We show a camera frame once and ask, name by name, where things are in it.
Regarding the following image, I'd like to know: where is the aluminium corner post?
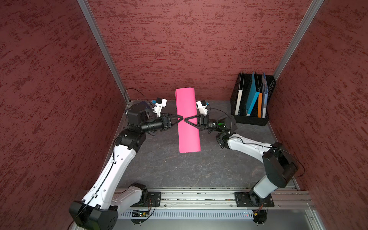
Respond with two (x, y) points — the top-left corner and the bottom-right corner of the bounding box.
(274, 0), (324, 80)
(77, 0), (130, 104)

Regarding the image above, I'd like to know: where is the blue magazine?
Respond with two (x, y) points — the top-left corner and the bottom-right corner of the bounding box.
(262, 73), (268, 118)

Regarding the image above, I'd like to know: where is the black mesh file organizer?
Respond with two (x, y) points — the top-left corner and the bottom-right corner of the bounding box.
(230, 73), (276, 126)

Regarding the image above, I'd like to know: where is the pink rectangular paper sheet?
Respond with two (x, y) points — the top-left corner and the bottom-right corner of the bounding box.
(175, 88), (201, 153)

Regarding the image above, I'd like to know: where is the aluminium rail frame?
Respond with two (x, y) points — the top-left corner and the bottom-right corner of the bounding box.
(117, 187), (325, 230)

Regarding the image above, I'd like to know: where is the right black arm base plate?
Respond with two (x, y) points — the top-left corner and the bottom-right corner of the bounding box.
(234, 192), (275, 208)

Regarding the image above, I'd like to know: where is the left controller board with wires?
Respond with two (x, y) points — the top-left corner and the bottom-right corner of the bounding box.
(130, 206), (157, 225)

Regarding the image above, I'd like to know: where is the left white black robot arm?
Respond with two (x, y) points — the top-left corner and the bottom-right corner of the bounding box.
(69, 102), (183, 230)

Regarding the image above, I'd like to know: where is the right aluminium corner post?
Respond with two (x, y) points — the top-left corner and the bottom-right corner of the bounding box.
(274, 0), (324, 80)

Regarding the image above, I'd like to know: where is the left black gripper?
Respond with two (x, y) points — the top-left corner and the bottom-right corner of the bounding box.
(140, 113), (183, 133)

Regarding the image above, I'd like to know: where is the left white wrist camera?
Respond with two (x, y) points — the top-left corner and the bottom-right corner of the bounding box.
(152, 98), (167, 117)

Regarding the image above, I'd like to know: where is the left aluminium corner post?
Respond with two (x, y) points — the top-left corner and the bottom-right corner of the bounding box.
(77, 0), (130, 104)

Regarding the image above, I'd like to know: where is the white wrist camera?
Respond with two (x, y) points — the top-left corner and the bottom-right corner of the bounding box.
(196, 100), (209, 116)
(152, 98), (167, 117)

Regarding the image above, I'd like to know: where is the dark blue box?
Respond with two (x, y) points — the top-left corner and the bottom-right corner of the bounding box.
(134, 101), (151, 110)

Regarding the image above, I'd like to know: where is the right controller board with wires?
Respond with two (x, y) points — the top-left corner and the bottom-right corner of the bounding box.
(253, 205), (268, 225)

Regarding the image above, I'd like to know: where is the controller board with wires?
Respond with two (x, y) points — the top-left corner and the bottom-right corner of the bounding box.
(130, 206), (157, 225)
(253, 205), (268, 225)

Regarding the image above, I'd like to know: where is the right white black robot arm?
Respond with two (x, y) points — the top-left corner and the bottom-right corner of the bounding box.
(184, 115), (299, 203)

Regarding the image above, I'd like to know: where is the white book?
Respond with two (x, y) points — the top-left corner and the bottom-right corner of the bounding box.
(235, 73), (244, 115)

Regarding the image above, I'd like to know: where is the teal folder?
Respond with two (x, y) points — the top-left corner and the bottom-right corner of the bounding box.
(246, 72), (260, 117)

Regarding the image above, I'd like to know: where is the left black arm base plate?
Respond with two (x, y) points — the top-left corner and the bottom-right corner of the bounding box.
(135, 192), (162, 208)

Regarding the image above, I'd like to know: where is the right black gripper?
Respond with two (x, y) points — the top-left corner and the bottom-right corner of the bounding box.
(183, 113), (224, 132)

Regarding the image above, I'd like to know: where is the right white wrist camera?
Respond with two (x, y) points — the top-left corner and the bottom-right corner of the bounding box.
(196, 100), (209, 116)

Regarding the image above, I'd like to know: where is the orange book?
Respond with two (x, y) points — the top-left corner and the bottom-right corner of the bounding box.
(257, 93), (263, 118)

